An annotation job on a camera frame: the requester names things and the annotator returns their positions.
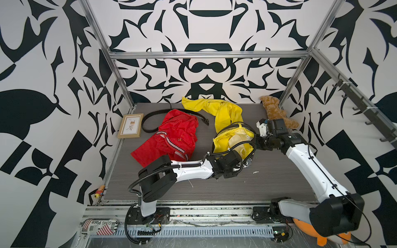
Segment small red yellow toy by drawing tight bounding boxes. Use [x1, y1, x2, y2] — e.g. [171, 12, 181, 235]
[94, 185, 105, 198]

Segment orange shark plush toy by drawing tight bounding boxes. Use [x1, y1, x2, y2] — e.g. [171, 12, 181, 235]
[293, 218, 352, 247]

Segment wooden framed picture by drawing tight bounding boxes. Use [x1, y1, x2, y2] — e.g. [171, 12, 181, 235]
[117, 114, 144, 139]

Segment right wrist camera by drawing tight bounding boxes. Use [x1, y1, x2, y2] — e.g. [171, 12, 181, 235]
[256, 119, 268, 137]

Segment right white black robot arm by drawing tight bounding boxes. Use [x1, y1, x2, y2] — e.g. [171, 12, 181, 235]
[255, 119, 365, 237]

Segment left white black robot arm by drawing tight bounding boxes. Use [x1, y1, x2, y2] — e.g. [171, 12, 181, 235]
[129, 150, 254, 218]

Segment yellow trousers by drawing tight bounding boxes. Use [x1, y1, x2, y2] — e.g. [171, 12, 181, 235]
[181, 97, 255, 159]

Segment black leather belt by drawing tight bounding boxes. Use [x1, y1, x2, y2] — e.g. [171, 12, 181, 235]
[141, 108, 210, 134]

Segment white cable duct strip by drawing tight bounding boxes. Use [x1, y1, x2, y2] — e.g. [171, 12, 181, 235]
[128, 226, 274, 238]

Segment brown teddy bear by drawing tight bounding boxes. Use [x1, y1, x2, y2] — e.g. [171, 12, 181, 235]
[259, 96, 299, 129]

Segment left black corrugated cable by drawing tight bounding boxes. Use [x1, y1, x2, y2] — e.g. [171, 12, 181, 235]
[123, 141, 258, 246]

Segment red white printed box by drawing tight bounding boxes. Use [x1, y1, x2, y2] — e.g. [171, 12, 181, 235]
[81, 219, 118, 236]

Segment small green circuit board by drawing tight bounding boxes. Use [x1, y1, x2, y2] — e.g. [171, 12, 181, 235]
[273, 227, 289, 243]

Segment red trousers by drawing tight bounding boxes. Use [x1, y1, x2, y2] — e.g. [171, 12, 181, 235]
[131, 110, 199, 167]

